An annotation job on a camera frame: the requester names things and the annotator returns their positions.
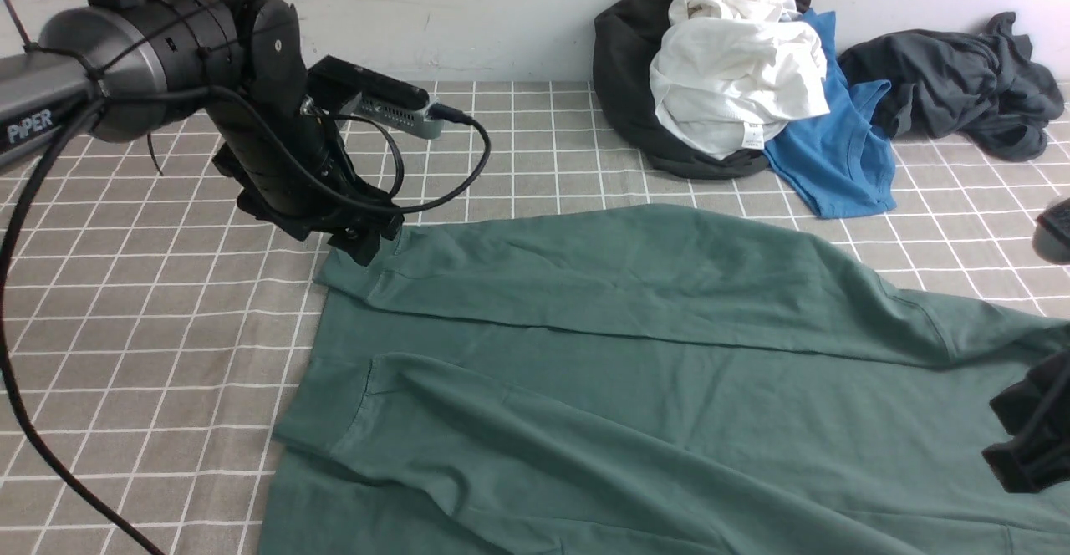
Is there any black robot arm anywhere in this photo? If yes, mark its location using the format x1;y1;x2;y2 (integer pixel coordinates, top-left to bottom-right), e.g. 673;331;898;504
3;0;404;265

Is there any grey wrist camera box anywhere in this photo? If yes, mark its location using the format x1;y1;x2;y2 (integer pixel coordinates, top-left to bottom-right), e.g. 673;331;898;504
307;56;445;140

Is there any grey checked tablecloth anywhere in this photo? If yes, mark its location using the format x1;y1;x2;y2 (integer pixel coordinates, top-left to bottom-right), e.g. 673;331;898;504
3;80;1067;554

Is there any black garment in pile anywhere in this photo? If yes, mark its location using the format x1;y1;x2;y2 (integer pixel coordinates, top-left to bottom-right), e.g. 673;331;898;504
593;0;811;181

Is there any blue t-shirt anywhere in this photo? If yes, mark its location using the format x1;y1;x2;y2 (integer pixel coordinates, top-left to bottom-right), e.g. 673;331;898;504
764;10;897;219

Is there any white garment in pile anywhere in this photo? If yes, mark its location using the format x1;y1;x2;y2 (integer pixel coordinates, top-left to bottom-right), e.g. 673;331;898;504
649;0;829;159

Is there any green long-sleeve shirt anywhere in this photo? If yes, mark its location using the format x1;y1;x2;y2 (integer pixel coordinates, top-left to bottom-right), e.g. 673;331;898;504
259;205;1067;554

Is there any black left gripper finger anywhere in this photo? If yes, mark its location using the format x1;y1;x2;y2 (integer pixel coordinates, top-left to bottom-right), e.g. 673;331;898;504
328;232;380;267

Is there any black camera cable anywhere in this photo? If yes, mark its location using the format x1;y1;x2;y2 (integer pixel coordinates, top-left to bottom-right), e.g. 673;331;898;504
0;84;492;555

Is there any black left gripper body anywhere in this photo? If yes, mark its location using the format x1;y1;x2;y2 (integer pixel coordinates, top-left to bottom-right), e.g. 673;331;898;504
209;95;404;241

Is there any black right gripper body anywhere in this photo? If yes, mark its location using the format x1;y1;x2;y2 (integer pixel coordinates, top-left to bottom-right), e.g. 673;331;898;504
982;352;1069;494

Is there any dark grey crumpled garment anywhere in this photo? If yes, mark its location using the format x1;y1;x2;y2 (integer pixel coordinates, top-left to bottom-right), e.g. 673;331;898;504
838;11;1065;161

